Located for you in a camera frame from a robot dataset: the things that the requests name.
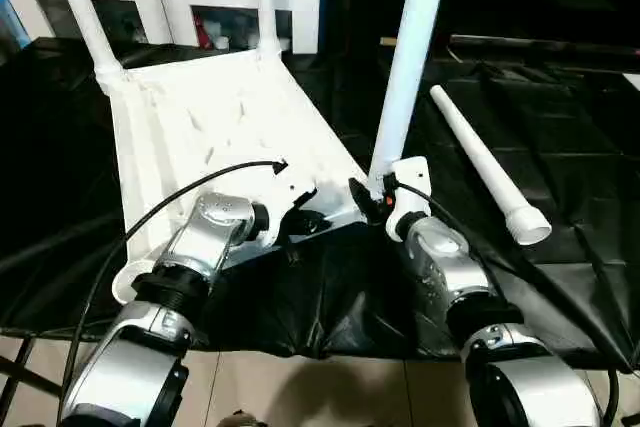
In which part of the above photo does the white plastic table top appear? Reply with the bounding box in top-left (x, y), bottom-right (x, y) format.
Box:
top-left (94, 46), bottom-right (381, 306)

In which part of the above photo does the black glossy mat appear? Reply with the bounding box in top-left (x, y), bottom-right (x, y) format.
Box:
top-left (0, 36), bottom-right (640, 373)

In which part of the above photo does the grey robot torso front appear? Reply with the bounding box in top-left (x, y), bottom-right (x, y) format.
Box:
top-left (219, 411), bottom-right (262, 427)

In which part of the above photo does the black folding stand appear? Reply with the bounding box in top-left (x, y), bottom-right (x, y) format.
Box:
top-left (0, 336), bottom-right (61, 427)

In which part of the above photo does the grey curtain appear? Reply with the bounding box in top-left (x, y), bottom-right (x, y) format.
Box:
top-left (0, 0), bottom-right (24, 56)

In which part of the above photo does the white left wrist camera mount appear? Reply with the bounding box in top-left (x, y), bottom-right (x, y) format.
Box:
top-left (259, 162), bottom-right (321, 249)

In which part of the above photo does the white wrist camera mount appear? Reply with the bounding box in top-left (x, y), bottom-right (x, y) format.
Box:
top-left (384, 156), bottom-right (432, 243)
top-left (259, 162), bottom-right (321, 249)

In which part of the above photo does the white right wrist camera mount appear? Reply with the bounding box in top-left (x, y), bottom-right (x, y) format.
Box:
top-left (384, 156), bottom-right (432, 243)

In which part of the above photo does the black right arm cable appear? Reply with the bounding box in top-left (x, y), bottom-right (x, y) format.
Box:
top-left (394, 181), bottom-right (621, 427)

